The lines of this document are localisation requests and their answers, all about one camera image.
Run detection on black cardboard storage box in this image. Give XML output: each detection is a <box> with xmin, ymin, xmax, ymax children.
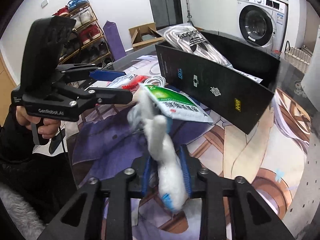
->
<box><xmin>155</xmin><ymin>31</ymin><xmax>280</xmax><ymax>134</ymax></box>

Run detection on person's left hand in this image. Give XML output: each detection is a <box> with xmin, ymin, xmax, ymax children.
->
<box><xmin>15</xmin><ymin>105</ymin><xmax>61</xmax><ymax>139</ymax></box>

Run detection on striped socks in plastic bag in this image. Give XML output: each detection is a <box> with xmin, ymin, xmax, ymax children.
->
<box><xmin>158</xmin><ymin>23</ymin><xmax>233</xmax><ymax>69</ymax></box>

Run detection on white front-load washing machine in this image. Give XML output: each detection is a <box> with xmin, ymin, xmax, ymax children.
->
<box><xmin>237</xmin><ymin>0</ymin><xmax>288</xmax><ymax>54</ymax></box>

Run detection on wooden shoe rack with shoes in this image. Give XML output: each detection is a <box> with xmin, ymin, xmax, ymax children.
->
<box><xmin>54</xmin><ymin>0</ymin><xmax>114</xmax><ymax>68</ymax></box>

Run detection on white electric kettle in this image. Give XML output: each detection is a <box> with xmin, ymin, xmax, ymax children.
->
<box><xmin>301</xmin><ymin>29</ymin><xmax>320</xmax><ymax>111</ymax></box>

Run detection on white printed sachet in box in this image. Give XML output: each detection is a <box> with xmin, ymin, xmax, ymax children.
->
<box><xmin>233</xmin><ymin>68</ymin><xmax>262</xmax><ymax>83</ymax></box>

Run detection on anime print desk mat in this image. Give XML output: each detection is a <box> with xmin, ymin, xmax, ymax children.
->
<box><xmin>67</xmin><ymin>55</ymin><xmax>312</xmax><ymax>240</ymax></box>

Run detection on white kitchen base cabinets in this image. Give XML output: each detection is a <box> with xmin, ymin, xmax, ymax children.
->
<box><xmin>189</xmin><ymin>0</ymin><xmax>239</xmax><ymax>35</ymax></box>

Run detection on white coiled cable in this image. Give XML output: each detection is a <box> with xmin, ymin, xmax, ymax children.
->
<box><xmin>143</xmin><ymin>75</ymin><xmax>167</xmax><ymax>88</ymax></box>

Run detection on red white soft packet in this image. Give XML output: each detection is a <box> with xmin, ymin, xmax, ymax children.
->
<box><xmin>107</xmin><ymin>74</ymin><xmax>149</xmax><ymax>90</ymax></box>

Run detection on white woven basket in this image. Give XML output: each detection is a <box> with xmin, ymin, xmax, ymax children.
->
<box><xmin>284</xmin><ymin>41</ymin><xmax>312</xmax><ymax>74</ymax></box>

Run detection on white plush toy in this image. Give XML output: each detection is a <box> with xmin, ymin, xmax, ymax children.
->
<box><xmin>127</xmin><ymin>88</ymin><xmax>188</xmax><ymax>212</ymax></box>

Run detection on green white medicine sachet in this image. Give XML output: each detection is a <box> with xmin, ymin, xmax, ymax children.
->
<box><xmin>140</xmin><ymin>83</ymin><xmax>213</xmax><ymax>124</ymax></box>

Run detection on purple rolled yoga mat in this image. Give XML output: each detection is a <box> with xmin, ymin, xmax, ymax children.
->
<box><xmin>103</xmin><ymin>21</ymin><xmax>126</xmax><ymax>61</ymax></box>

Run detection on open brown cardboard box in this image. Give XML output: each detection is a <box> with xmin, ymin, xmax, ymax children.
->
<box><xmin>129</xmin><ymin>22</ymin><xmax>164</xmax><ymax>51</ymax></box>

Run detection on mop with metal handle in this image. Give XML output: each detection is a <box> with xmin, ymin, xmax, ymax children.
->
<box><xmin>185</xmin><ymin>0</ymin><xmax>193</xmax><ymax>25</ymax></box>

